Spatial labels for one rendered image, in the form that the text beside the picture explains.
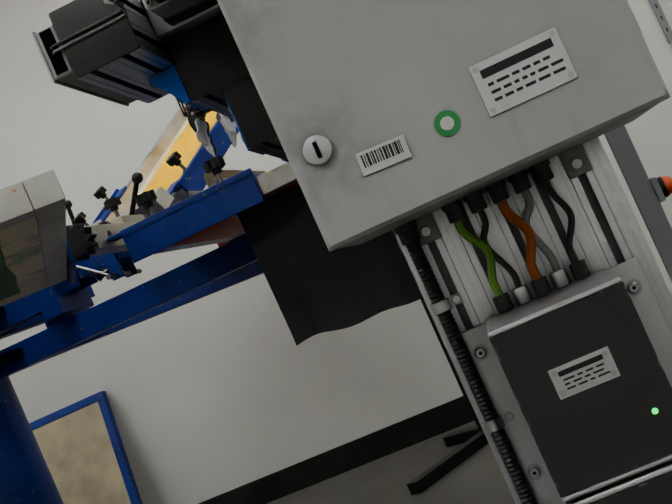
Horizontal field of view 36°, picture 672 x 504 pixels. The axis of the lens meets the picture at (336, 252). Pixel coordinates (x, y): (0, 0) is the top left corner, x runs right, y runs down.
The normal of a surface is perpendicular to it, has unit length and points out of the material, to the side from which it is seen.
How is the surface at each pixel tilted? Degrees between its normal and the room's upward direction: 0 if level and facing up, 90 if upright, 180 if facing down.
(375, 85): 92
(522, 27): 90
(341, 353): 90
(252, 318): 90
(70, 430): 79
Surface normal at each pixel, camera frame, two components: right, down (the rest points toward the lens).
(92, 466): -0.30, -0.11
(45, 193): 0.25, -0.14
